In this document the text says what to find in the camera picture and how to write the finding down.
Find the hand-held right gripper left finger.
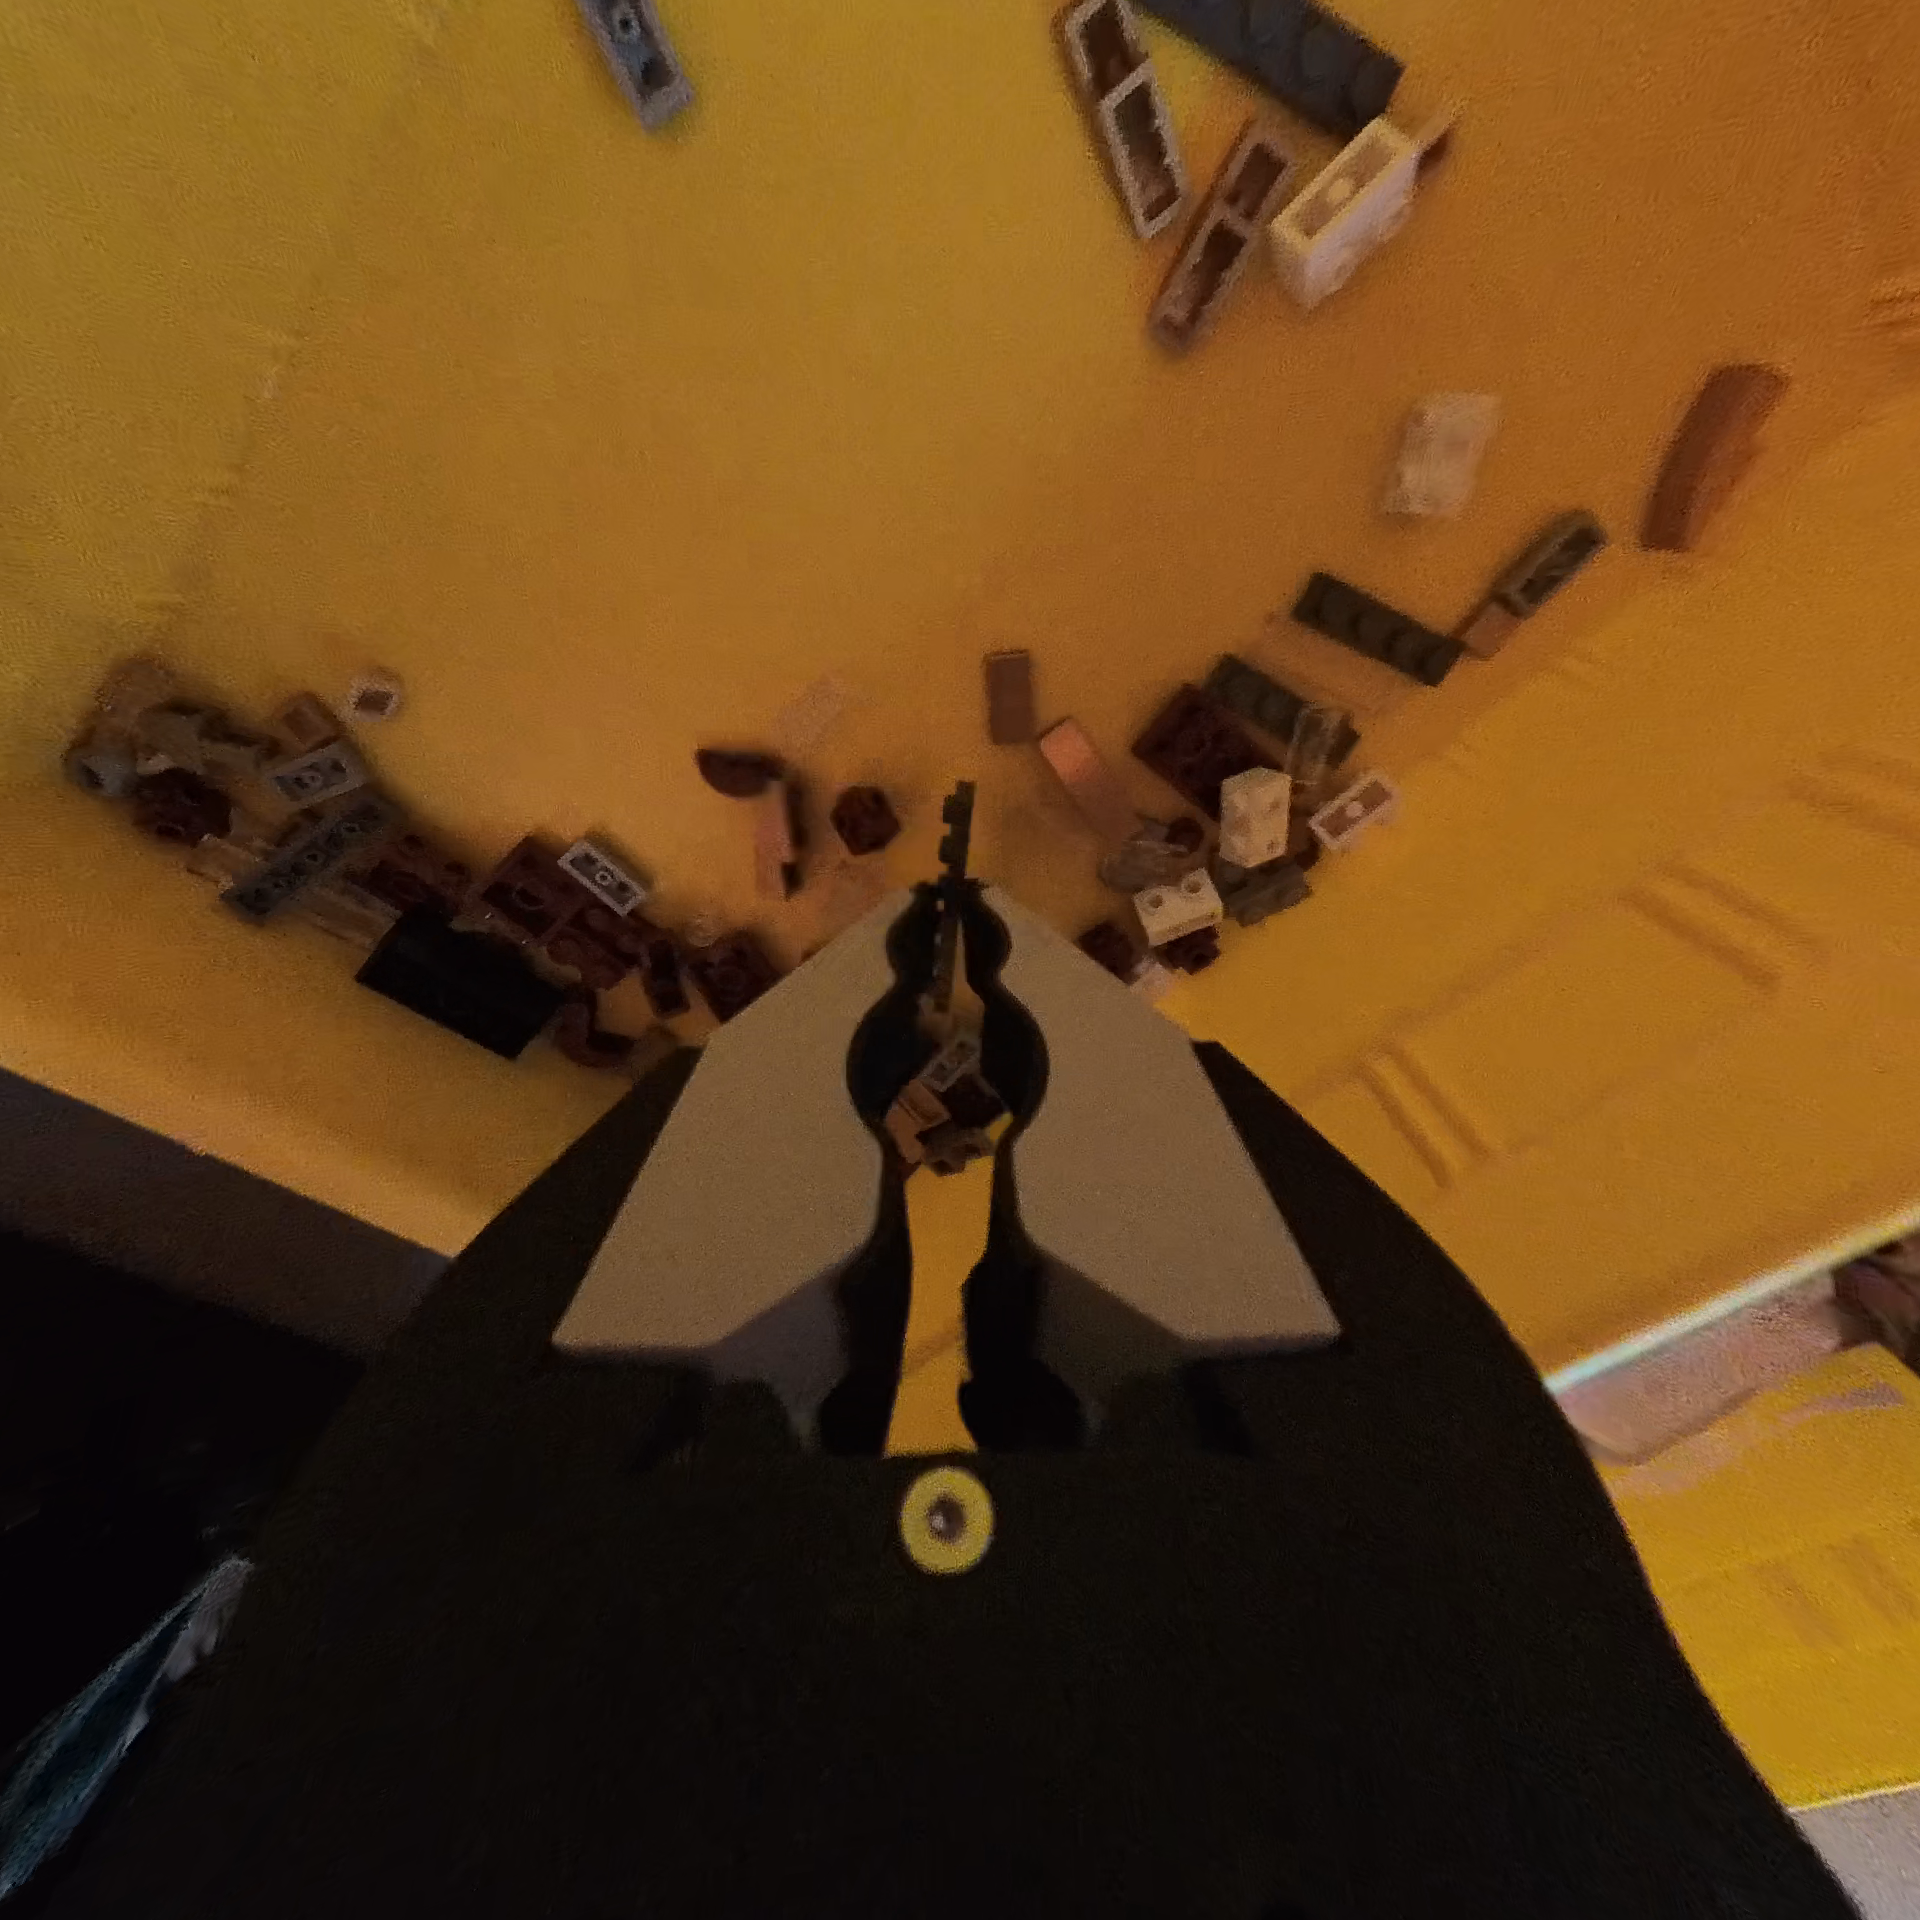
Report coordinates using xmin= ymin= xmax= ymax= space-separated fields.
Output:
xmin=551 ymin=885 xmax=943 ymax=1454

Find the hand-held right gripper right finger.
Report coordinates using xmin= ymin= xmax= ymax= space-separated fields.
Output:
xmin=965 ymin=883 xmax=1343 ymax=1454

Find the pile of toy building bricks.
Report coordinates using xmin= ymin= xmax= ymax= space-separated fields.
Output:
xmin=60 ymin=0 xmax=1793 ymax=1186

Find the dark thin toy brick plate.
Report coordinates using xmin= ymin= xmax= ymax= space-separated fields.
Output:
xmin=927 ymin=779 xmax=980 ymax=1020

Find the yellow plastic storage bin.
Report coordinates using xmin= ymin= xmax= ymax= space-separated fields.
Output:
xmin=0 ymin=0 xmax=1920 ymax=1379
xmin=1558 ymin=1342 xmax=1920 ymax=1809

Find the heap of white paper bags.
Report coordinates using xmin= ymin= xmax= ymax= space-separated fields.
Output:
xmin=1552 ymin=1245 xmax=1920 ymax=1469

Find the white shirt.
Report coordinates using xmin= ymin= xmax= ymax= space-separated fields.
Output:
xmin=0 ymin=1557 xmax=254 ymax=1899

